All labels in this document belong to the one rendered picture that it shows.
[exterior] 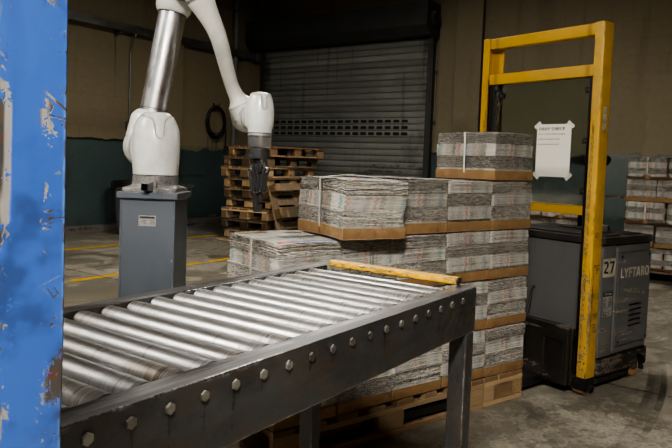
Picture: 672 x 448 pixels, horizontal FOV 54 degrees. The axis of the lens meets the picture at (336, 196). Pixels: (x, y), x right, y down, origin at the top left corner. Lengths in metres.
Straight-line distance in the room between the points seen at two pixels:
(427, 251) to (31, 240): 2.37
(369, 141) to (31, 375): 9.92
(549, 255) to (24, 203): 3.38
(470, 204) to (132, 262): 1.49
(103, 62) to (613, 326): 7.85
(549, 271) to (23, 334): 3.38
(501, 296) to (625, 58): 6.27
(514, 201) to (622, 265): 0.82
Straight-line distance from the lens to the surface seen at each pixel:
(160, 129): 2.29
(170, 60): 2.54
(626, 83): 9.11
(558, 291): 3.76
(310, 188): 2.67
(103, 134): 9.86
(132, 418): 0.94
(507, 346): 3.35
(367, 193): 2.47
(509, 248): 3.24
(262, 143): 2.45
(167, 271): 2.29
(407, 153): 10.06
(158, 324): 1.36
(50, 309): 0.59
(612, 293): 3.74
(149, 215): 2.28
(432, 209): 2.82
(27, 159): 0.57
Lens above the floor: 1.13
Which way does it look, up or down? 3 degrees down
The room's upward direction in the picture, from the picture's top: 2 degrees clockwise
